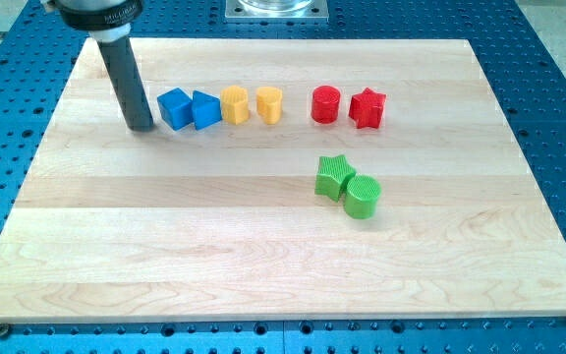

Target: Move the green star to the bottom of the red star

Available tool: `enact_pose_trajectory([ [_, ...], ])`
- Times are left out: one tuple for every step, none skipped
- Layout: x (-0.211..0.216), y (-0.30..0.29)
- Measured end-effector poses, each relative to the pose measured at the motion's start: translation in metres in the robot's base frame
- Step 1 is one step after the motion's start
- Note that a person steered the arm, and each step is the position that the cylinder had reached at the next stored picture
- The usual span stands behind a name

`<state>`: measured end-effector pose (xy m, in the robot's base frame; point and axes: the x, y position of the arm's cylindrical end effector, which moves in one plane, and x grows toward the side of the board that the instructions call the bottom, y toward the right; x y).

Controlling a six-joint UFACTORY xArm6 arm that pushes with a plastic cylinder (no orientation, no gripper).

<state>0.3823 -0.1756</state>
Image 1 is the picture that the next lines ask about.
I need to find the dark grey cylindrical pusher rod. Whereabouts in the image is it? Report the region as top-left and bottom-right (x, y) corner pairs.
(97, 36), (154, 132)

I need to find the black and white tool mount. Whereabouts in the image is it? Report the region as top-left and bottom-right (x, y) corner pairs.
(40, 0), (143, 43)

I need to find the green star block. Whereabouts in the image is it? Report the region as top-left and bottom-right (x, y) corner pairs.
(314, 154), (357, 202)

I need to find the red star block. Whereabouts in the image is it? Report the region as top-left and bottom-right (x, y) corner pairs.
(348, 88), (387, 129)

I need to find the blue cube block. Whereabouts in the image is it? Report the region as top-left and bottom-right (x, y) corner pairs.
(157, 88), (194, 131)

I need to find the blue triangle block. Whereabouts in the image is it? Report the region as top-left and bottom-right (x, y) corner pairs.
(192, 90), (222, 130)

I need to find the yellow pentagon block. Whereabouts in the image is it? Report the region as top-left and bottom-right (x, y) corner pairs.
(220, 86), (250, 125)

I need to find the yellow heart block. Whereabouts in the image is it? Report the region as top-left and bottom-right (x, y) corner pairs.
(256, 87), (283, 125)

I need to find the light wooden board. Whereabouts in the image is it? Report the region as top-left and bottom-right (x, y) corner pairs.
(0, 38), (566, 324)

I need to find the red cylinder block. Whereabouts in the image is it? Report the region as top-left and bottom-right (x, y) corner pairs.
(311, 86), (341, 124)

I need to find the green cylinder block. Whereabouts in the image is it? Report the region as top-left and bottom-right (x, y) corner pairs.
(343, 175), (381, 219)

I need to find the board clamp screw left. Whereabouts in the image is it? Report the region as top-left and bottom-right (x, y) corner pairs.
(0, 324), (12, 338)

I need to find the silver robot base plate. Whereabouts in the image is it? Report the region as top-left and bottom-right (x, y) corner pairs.
(224, 0), (329, 23)

